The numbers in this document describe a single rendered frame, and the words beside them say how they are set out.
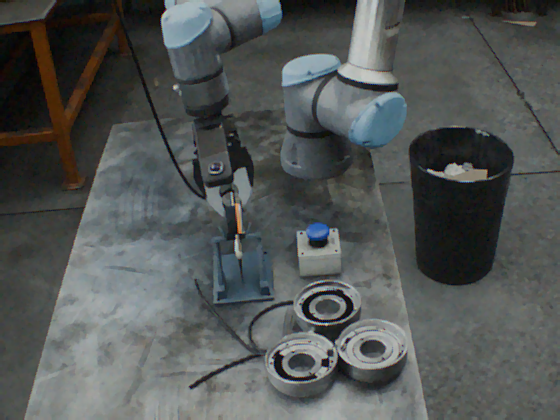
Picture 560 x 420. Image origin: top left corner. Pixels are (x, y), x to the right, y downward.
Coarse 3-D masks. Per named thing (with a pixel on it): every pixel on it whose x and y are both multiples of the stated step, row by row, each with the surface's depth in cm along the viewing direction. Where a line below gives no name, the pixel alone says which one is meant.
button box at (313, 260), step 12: (336, 228) 133; (300, 240) 131; (324, 240) 130; (336, 240) 131; (300, 252) 129; (312, 252) 128; (324, 252) 128; (336, 252) 128; (300, 264) 129; (312, 264) 129; (324, 264) 129; (336, 264) 129; (300, 276) 130
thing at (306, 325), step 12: (312, 288) 123; (324, 288) 123; (336, 288) 123; (348, 288) 122; (300, 300) 121; (324, 300) 121; (336, 300) 121; (360, 300) 118; (300, 312) 119; (312, 312) 119; (336, 312) 122; (360, 312) 118; (300, 324) 118; (312, 324) 115; (324, 324) 115; (336, 324) 115; (348, 324) 116; (324, 336) 116; (336, 336) 117
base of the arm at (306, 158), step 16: (288, 128) 154; (288, 144) 155; (304, 144) 153; (320, 144) 152; (336, 144) 154; (288, 160) 157; (304, 160) 154; (320, 160) 153; (336, 160) 155; (352, 160) 159; (304, 176) 155; (320, 176) 154
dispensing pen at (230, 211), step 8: (232, 184) 126; (232, 192) 126; (232, 200) 126; (232, 208) 124; (232, 216) 124; (232, 224) 124; (232, 232) 124; (240, 240) 126; (240, 248) 126; (240, 256) 126; (240, 264) 126; (240, 272) 126
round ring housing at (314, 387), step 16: (288, 336) 113; (304, 336) 114; (320, 336) 112; (272, 352) 112; (304, 352) 112; (336, 352) 109; (272, 368) 109; (288, 368) 109; (336, 368) 109; (288, 384) 106; (304, 384) 105; (320, 384) 106
